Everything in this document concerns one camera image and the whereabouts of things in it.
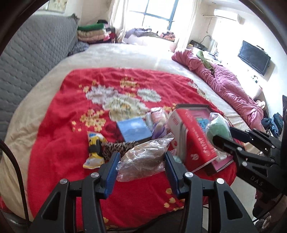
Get pink striped packaged item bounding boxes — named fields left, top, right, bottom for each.
left=144, top=107, right=168, bottom=132

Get grey cardboard box tray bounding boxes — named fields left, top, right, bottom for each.
left=174, top=103, right=235, bottom=176

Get green fluffy ball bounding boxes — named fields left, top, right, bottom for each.
left=205, top=112, right=232, bottom=161

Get white curtain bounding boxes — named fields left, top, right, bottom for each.
left=109, top=0, right=129, bottom=43

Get yellow packaged black hair clip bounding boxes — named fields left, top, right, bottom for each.
left=83, top=132, right=107, bottom=169

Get red floral blanket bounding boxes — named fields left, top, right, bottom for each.
left=25, top=67, right=238, bottom=231

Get blue booklet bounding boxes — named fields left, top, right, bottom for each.
left=116, top=117, right=152, bottom=144

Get cream bed sheet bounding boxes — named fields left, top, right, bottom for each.
left=0, top=43, right=252, bottom=220

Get white electric kettle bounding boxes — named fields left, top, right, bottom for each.
left=208, top=40, right=217, bottom=54

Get black cable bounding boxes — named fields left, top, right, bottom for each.
left=0, top=138, right=31, bottom=227

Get grey quilted sofa cover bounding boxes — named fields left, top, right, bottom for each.
left=1, top=14, right=79, bottom=140

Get brown item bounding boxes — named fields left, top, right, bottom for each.
left=116, top=132, right=175, bottom=182

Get pink quilted comforter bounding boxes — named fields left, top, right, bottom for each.
left=172, top=49, right=265, bottom=132

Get leopard print scrunchie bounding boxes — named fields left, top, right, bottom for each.
left=102, top=141, right=139, bottom=161

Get stack of folded clothes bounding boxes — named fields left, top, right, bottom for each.
left=77, top=20, right=117, bottom=44

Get plush bear purple dress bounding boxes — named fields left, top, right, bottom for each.
left=152, top=118, right=171, bottom=139

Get black wall television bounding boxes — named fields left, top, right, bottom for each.
left=238, top=40, right=270, bottom=76

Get green garment on comforter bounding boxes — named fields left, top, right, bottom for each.
left=197, top=50, right=215, bottom=75

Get dark blue patterned pillow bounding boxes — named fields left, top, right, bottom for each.
left=68, top=41, right=89, bottom=56

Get blue clothes on stool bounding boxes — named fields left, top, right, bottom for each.
left=261, top=113, right=284, bottom=138

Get pink book blue title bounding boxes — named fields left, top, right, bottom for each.
left=211, top=155, right=233, bottom=173

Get clothes pile on windowsill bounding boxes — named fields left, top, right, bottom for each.
left=124, top=28, right=176, bottom=42

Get red box lid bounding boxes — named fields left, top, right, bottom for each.
left=167, top=108, right=220, bottom=173

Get wall picture frame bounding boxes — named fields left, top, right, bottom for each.
left=47, top=0, right=67, bottom=13

